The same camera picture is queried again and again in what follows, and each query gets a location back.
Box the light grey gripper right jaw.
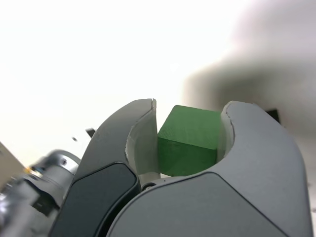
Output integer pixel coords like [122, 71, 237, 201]
[106, 100, 310, 237]

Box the green cube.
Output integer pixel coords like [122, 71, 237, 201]
[157, 105, 222, 177]

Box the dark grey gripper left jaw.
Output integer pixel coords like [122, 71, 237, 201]
[49, 98, 163, 237]

